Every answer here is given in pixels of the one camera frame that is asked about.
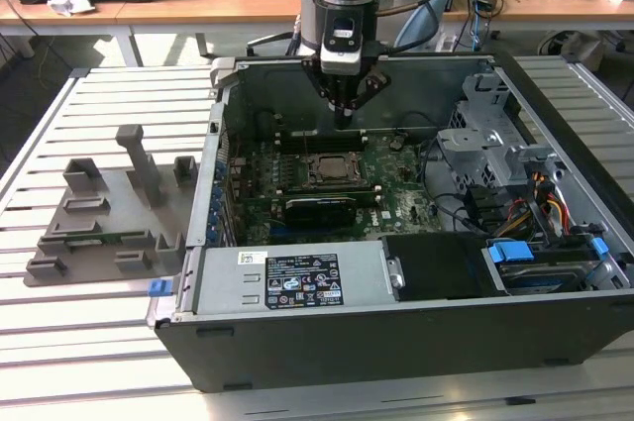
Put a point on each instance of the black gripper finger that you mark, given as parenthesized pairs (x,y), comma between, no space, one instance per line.
(317,79)
(376,84)

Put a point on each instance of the thin metal locking lever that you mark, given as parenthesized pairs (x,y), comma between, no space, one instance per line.
(307,146)

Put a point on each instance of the silver topped CPU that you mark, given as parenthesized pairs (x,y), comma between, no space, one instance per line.
(337,168)

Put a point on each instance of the CPU socket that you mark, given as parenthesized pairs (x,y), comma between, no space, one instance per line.
(308,183)

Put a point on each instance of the round coin battery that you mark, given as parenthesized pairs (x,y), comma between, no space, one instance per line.
(394,144)

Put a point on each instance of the green motherboard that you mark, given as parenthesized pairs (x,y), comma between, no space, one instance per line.
(396,178)

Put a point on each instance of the silver disk bay cage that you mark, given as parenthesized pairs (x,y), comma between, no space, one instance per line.
(470,141)

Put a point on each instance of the grey power supply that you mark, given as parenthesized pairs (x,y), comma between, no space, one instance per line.
(223,272)

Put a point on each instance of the blue disk carrier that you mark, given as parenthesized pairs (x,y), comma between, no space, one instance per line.
(510,252)

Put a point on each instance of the hard disk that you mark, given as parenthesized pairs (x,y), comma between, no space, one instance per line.
(540,275)

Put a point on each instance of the crumpled white paper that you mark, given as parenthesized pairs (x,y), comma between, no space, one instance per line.
(69,4)

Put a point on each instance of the grey parts rack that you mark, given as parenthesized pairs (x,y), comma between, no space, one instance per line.
(99,223)

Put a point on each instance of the blue case latch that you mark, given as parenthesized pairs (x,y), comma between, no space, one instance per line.
(159,288)

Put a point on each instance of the open PC case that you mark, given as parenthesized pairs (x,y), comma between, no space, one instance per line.
(396,351)

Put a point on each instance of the green RAM stick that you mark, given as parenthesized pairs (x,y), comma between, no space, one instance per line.
(89,240)

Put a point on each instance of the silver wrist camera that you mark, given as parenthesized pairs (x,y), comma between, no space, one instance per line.
(341,57)

